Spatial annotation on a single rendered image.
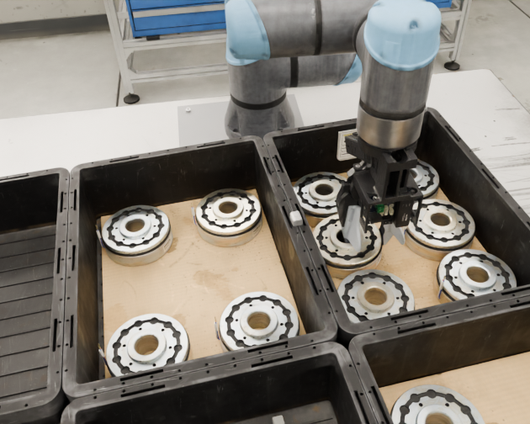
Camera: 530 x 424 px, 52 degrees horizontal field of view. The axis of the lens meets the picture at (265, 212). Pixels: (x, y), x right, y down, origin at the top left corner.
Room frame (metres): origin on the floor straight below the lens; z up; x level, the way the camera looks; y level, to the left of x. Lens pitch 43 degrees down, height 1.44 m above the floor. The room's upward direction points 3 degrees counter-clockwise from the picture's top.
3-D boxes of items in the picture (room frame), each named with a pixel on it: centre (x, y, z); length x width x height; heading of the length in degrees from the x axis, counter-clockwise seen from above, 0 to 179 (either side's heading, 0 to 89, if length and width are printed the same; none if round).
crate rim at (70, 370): (0.51, 0.11, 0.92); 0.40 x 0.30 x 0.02; 12
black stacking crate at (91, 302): (0.51, 0.11, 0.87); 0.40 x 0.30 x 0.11; 12
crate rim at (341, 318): (0.57, -0.19, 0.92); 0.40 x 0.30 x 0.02; 12
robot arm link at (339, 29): (0.64, -0.13, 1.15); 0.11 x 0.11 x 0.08; 2
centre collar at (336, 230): (0.55, -0.12, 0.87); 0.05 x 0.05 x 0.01
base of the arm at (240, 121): (0.99, 0.00, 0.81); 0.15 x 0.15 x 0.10
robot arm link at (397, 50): (0.54, -0.15, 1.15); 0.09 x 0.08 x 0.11; 2
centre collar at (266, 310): (0.42, 0.01, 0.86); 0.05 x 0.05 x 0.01
